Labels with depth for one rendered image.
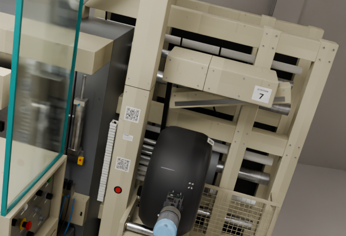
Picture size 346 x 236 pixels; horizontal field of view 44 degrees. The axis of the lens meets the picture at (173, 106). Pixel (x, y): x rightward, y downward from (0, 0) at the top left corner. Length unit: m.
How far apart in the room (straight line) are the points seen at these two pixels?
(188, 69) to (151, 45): 0.35
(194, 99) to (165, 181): 0.61
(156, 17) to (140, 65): 0.24
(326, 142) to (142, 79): 4.11
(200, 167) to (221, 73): 0.53
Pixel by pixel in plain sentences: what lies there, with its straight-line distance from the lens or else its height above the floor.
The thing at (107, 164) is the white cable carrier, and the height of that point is 1.19.
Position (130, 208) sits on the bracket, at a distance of 2.44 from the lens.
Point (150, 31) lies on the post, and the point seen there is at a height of 1.94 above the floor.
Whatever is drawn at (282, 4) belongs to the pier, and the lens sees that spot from 4.91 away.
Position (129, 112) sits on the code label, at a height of 1.52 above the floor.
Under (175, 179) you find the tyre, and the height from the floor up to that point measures 1.31.
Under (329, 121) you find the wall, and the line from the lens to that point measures 5.77.
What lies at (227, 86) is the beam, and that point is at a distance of 2.31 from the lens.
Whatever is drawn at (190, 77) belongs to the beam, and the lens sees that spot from 2.31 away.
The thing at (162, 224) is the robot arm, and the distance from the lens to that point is 1.74.
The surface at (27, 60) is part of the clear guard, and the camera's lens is 1.57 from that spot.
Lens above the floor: 2.36
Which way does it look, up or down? 21 degrees down
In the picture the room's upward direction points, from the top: 13 degrees clockwise
